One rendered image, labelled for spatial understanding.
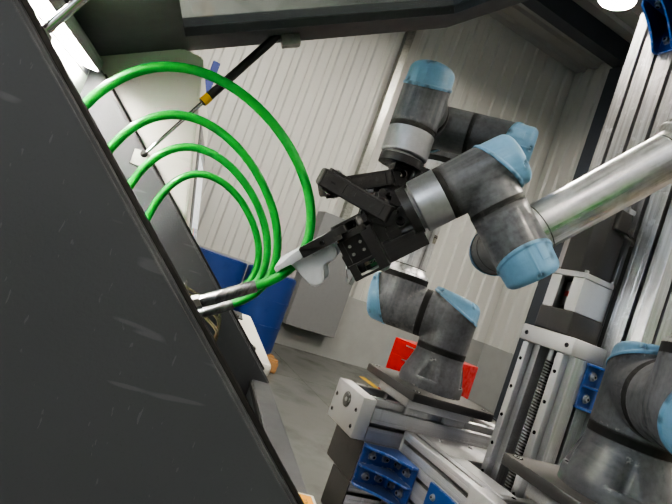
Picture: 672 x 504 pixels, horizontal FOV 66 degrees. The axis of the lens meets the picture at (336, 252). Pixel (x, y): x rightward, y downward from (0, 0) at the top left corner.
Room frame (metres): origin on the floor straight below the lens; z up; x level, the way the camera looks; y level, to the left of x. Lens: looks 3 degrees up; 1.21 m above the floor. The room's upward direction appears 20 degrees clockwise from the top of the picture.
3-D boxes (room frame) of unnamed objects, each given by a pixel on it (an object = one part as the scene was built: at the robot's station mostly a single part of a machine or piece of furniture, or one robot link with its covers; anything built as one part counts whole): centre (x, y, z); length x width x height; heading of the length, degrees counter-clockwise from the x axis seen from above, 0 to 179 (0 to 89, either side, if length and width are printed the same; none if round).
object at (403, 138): (0.80, -0.05, 1.44); 0.08 x 0.08 x 0.05
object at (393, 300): (1.26, -0.18, 1.41); 0.15 x 0.12 x 0.55; 74
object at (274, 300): (5.78, 0.89, 0.51); 1.20 x 0.85 x 1.02; 111
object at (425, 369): (1.22, -0.31, 1.09); 0.15 x 0.15 x 0.10
